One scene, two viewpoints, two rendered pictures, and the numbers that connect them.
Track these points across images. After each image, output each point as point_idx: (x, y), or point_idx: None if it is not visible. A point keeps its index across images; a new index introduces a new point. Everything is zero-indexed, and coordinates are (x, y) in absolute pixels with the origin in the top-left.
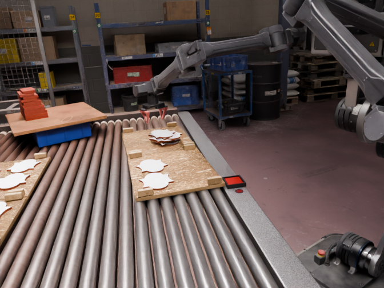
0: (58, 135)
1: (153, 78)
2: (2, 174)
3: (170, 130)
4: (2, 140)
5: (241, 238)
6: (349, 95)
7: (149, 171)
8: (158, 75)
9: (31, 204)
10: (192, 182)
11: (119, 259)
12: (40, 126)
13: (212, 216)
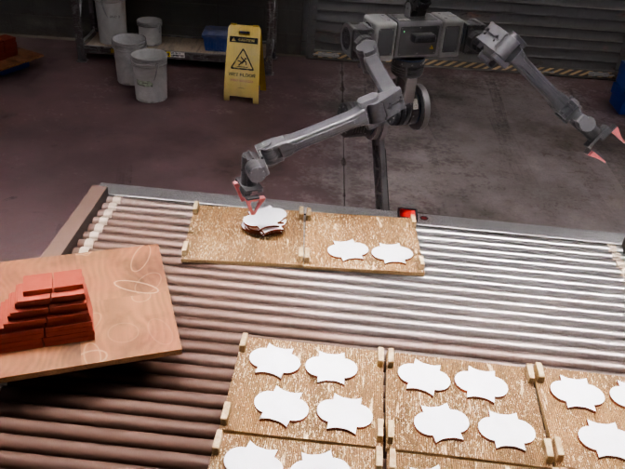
0: None
1: (278, 146)
2: (292, 384)
3: (212, 215)
4: (45, 422)
5: (499, 236)
6: (408, 93)
7: (365, 254)
8: (298, 140)
9: (397, 351)
10: (404, 234)
11: (512, 297)
12: (162, 317)
13: (464, 241)
